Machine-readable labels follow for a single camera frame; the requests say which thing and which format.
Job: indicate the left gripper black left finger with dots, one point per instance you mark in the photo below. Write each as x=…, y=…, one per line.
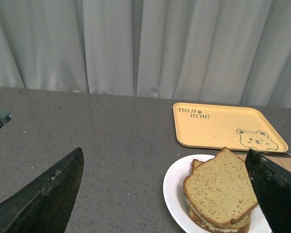
x=45, y=204

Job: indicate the wooden cutting board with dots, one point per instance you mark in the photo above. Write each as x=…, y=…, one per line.
x=288, y=163

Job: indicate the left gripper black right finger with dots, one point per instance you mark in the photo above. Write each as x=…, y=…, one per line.
x=272, y=187

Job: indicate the white round plate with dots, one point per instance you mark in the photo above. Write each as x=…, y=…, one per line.
x=178, y=207

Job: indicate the grey curtain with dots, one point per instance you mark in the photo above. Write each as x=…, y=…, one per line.
x=225, y=51

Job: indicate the yellow bear tray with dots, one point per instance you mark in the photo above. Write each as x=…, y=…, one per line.
x=215, y=126

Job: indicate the metal board handle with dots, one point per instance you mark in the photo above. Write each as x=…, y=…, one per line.
x=277, y=154

